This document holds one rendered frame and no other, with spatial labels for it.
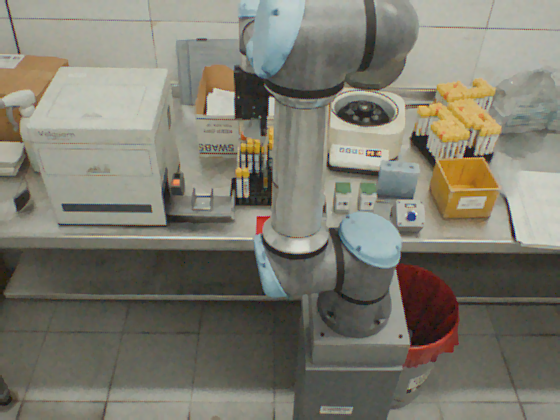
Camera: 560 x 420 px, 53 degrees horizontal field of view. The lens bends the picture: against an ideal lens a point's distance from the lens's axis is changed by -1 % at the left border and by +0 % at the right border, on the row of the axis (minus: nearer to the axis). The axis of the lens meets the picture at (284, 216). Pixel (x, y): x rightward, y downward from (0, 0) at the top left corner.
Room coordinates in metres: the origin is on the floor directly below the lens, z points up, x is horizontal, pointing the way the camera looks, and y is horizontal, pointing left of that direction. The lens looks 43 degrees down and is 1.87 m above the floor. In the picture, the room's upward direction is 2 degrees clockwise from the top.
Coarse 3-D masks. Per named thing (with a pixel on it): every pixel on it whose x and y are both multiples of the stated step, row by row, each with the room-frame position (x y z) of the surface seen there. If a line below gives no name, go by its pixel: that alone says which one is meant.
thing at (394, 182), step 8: (384, 168) 1.18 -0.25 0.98; (392, 168) 1.18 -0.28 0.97; (400, 168) 1.18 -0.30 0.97; (408, 168) 1.18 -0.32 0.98; (416, 168) 1.18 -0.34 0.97; (384, 176) 1.17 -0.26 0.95; (392, 176) 1.17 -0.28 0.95; (400, 176) 1.17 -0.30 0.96; (408, 176) 1.17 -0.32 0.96; (416, 176) 1.17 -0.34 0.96; (376, 184) 1.23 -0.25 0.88; (384, 184) 1.17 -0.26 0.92; (392, 184) 1.17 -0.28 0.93; (400, 184) 1.17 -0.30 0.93; (408, 184) 1.17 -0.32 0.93; (384, 192) 1.17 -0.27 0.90; (392, 192) 1.17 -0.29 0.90; (400, 192) 1.17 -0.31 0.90; (408, 192) 1.17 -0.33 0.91; (376, 200) 1.16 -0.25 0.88; (384, 200) 1.16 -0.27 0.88; (392, 200) 1.16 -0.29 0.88
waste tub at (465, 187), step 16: (448, 160) 1.23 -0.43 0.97; (464, 160) 1.23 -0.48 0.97; (480, 160) 1.24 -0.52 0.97; (432, 176) 1.22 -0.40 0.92; (448, 176) 1.23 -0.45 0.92; (464, 176) 1.24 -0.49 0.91; (480, 176) 1.22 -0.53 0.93; (432, 192) 1.20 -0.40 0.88; (448, 192) 1.11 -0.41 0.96; (464, 192) 1.10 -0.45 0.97; (480, 192) 1.11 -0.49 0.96; (496, 192) 1.11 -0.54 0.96; (448, 208) 1.10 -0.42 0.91; (464, 208) 1.10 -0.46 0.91; (480, 208) 1.11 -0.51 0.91
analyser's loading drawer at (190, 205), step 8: (192, 192) 1.08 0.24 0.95; (232, 192) 1.10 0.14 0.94; (168, 200) 1.09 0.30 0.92; (176, 200) 1.09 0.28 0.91; (184, 200) 1.09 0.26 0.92; (192, 200) 1.06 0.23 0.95; (200, 200) 1.09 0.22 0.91; (208, 200) 1.09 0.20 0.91; (216, 200) 1.09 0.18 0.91; (224, 200) 1.09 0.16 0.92; (232, 200) 1.07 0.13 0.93; (168, 208) 1.06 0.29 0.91; (176, 208) 1.06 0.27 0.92; (184, 208) 1.06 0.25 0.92; (192, 208) 1.05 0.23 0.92; (200, 208) 1.05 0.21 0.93; (208, 208) 1.05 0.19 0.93; (216, 208) 1.06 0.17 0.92; (224, 208) 1.06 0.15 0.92; (232, 208) 1.05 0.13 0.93; (232, 216) 1.05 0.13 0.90
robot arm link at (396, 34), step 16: (384, 0) 0.73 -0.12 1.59; (400, 0) 0.75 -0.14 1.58; (384, 16) 0.71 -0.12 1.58; (400, 16) 0.73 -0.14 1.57; (416, 16) 0.77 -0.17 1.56; (384, 32) 0.70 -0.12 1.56; (400, 32) 0.72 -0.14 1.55; (416, 32) 0.75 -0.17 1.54; (384, 48) 0.70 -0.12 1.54; (400, 48) 0.72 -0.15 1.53; (384, 64) 0.72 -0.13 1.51
